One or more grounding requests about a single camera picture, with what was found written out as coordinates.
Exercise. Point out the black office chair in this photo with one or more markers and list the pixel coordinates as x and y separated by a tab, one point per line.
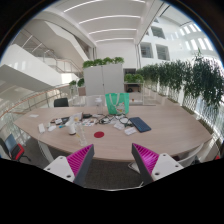
61	102

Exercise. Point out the white remote-like box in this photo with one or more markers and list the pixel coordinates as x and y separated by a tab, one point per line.
41	128

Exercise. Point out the white packet on table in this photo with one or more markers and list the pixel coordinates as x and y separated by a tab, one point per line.
130	131

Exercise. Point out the white chair right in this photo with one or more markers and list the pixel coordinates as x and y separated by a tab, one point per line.
188	158

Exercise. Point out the green plant hedge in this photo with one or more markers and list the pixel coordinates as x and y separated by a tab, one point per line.
199	77

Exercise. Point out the green tote bag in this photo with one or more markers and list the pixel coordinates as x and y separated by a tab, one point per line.
117	103

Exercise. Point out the white cabinet with plants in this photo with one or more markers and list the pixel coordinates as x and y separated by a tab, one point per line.
102	76

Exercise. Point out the clear plastic water bottle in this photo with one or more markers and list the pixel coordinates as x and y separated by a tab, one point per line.
80	132

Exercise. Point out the red round coaster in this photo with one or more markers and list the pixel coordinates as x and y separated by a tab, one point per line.
99	134

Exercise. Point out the red and blue chair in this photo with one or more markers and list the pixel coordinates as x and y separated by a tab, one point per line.
10	149

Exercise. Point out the white cup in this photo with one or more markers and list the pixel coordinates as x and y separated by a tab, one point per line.
70	125

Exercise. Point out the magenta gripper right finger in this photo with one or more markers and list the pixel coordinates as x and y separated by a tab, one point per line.
153	166

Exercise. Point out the clear bottle near bag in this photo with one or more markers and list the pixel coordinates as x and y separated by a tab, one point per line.
99	107

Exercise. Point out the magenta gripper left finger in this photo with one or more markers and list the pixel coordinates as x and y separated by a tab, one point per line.
73	167

